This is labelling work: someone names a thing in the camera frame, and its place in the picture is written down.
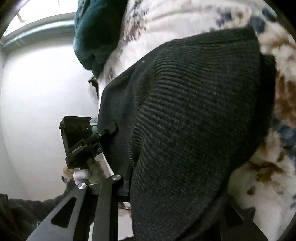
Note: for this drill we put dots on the person's left forearm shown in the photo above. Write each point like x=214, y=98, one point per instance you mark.
x=18, y=213

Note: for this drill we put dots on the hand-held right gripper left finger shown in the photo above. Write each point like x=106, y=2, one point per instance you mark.
x=106, y=208

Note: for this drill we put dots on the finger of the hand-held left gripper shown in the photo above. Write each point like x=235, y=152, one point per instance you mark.
x=107, y=130

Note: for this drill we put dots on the person's left hand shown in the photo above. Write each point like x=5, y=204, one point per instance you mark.
x=81, y=175

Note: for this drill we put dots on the window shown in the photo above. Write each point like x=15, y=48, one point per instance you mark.
x=46, y=9

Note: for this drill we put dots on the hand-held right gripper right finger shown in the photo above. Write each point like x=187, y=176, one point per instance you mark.
x=242, y=227

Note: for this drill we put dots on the teal fuzzy cloth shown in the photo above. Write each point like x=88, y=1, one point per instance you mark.
x=97, y=34

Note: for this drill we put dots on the dark knit sweater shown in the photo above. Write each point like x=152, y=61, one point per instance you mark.
x=196, y=115

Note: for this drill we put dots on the floral fleece blanket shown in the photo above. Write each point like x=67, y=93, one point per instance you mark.
x=185, y=18

